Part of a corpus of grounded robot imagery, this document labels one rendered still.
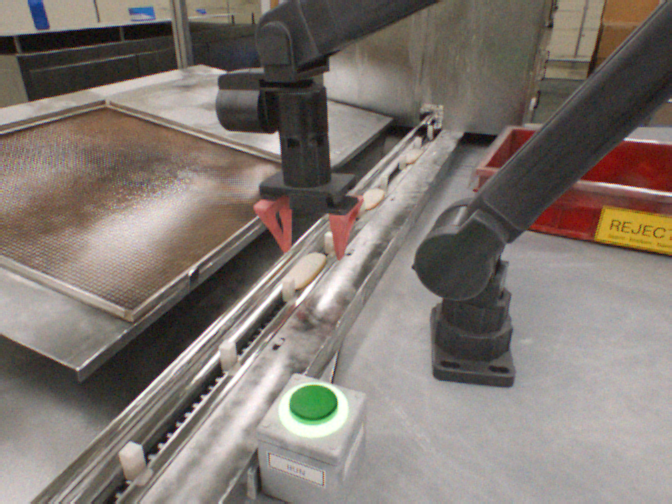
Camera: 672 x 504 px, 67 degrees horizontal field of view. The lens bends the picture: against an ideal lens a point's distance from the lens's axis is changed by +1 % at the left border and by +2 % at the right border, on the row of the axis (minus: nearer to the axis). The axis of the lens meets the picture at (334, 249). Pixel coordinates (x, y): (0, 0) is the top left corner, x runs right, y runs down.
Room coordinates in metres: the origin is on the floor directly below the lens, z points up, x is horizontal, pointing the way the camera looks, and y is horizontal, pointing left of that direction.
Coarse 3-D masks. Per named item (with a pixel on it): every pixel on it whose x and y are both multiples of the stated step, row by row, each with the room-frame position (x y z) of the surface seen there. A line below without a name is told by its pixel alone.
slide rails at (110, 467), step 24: (408, 144) 1.21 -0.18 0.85; (384, 168) 1.03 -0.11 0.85; (408, 168) 1.03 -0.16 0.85; (264, 312) 0.50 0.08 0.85; (288, 312) 0.50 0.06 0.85; (240, 336) 0.45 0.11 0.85; (264, 336) 0.45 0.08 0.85; (216, 360) 0.41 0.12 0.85; (240, 360) 0.41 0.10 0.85; (192, 384) 0.38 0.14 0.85; (168, 408) 0.34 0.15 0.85; (144, 432) 0.32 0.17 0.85; (192, 432) 0.32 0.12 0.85; (168, 456) 0.29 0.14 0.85; (96, 480) 0.27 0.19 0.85; (144, 480) 0.27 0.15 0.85
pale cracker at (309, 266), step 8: (304, 256) 0.62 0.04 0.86; (312, 256) 0.62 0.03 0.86; (320, 256) 0.62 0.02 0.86; (296, 264) 0.60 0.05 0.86; (304, 264) 0.60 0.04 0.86; (312, 264) 0.60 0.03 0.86; (320, 264) 0.60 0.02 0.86; (296, 272) 0.58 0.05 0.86; (304, 272) 0.58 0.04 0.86; (312, 272) 0.58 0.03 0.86; (296, 280) 0.56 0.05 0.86; (304, 280) 0.56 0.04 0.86; (296, 288) 0.55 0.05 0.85
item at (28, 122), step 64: (0, 128) 0.85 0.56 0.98; (64, 128) 0.91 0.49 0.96; (128, 128) 0.97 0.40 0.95; (192, 128) 0.99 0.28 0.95; (64, 192) 0.68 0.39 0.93; (128, 192) 0.70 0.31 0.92; (192, 192) 0.73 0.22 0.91; (0, 256) 0.50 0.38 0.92; (64, 256) 0.53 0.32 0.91; (192, 256) 0.56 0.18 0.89; (128, 320) 0.43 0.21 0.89
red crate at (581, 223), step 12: (540, 216) 0.78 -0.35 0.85; (552, 216) 0.77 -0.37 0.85; (564, 216) 0.76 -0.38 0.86; (576, 216) 0.75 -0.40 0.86; (588, 216) 0.75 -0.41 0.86; (528, 228) 0.78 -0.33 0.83; (540, 228) 0.77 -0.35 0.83; (552, 228) 0.77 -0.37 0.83; (564, 228) 0.76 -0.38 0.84; (576, 228) 0.75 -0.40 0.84; (588, 228) 0.74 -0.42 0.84; (588, 240) 0.74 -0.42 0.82; (648, 252) 0.70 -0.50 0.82
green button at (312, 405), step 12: (312, 384) 0.31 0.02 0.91; (300, 396) 0.30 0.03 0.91; (312, 396) 0.30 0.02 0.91; (324, 396) 0.30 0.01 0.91; (336, 396) 0.30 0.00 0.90; (288, 408) 0.29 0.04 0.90; (300, 408) 0.29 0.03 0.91; (312, 408) 0.29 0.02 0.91; (324, 408) 0.29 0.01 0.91; (336, 408) 0.29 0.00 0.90; (300, 420) 0.28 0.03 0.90; (312, 420) 0.28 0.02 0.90; (324, 420) 0.28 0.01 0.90
